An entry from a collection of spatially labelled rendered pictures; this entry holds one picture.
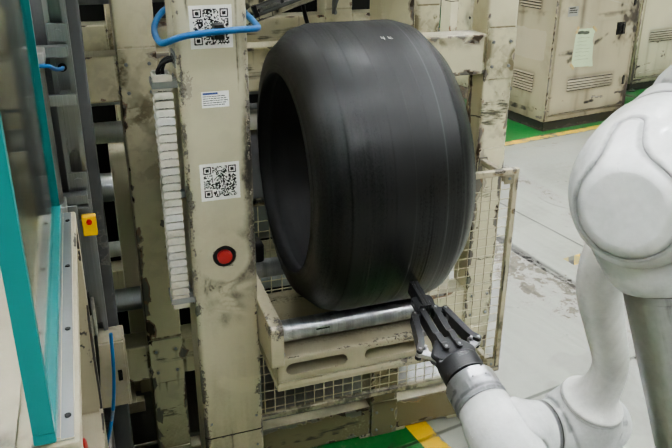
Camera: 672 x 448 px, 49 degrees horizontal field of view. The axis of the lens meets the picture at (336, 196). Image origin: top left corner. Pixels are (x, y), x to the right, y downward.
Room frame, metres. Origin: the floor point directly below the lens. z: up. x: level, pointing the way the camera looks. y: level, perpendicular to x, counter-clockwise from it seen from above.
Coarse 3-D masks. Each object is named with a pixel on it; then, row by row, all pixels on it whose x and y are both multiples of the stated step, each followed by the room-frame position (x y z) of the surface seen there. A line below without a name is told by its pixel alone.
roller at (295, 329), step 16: (384, 304) 1.35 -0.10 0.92; (400, 304) 1.35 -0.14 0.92; (288, 320) 1.28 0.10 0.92; (304, 320) 1.28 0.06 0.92; (320, 320) 1.29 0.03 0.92; (336, 320) 1.30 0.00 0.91; (352, 320) 1.30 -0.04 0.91; (368, 320) 1.31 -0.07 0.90; (384, 320) 1.33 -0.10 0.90; (400, 320) 1.34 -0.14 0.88; (288, 336) 1.26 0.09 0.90; (304, 336) 1.27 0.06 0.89
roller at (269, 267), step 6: (264, 258) 1.56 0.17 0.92; (270, 258) 1.56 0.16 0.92; (276, 258) 1.56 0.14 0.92; (258, 264) 1.53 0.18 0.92; (264, 264) 1.54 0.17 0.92; (270, 264) 1.54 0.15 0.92; (276, 264) 1.54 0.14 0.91; (258, 270) 1.53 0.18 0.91; (264, 270) 1.53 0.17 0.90; (270, 270) 1.53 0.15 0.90; (276, 270) 1.54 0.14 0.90; (282, 270) 1.54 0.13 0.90; (258, 276) 1.53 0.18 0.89; (264, 276) 1.53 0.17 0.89; (270, 276) 1.54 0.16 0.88
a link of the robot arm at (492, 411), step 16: (480, 400) 0.95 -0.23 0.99; (496, 400) 0.94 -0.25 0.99; (512, 400) 0.94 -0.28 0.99; (528, 400) 0.96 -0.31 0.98; (464, 416) 0.94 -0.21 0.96; (480, 416) 0.92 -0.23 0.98; (496, 416) 0.91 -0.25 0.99; (512, 416) 0.91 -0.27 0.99; (528, 416) 0.91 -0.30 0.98; (544, 416) 0.92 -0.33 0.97; (464, 432) 0.93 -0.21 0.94; (480, 432) 0.90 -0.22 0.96; (496, 432) 0.89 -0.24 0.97; (512, 432) 0.88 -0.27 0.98; (528, 432) 0.88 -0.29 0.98; (544, 432) 0.90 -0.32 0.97; (560, 432) 0.91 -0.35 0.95
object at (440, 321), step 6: (432, 306) 1.18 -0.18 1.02; (438, 312) 1.17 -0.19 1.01; (432, 318) 1.18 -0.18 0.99; (438, 318) 1.15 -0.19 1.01; (444, 318) 1.15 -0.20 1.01; (438, 324) 1.15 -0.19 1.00; (444, 324) 1.14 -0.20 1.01; (444, 330) 1.13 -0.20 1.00; (450, 330) 1.12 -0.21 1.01; (444, 336) 1.13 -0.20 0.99; (450, 336) 1.11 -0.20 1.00; (456, 336) 1.10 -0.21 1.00; (456, 342) 1.09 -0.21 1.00; (462, 342) 1.09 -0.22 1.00
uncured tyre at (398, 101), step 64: (320, 64) 1.31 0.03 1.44; (384, 64) 1.32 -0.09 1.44; (448, 64) 1.41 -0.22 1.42; (320, 128) 1.23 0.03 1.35; (384, 128) 1.22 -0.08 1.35; (448, 128) 1.26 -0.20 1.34; (320, 192) 1.20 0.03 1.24; (384, 192) 1.18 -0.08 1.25; (448, 192) 1.22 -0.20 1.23; (320, 256) 1.20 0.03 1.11; (384, 256) 1.18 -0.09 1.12; (448, 256) 1.24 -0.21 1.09
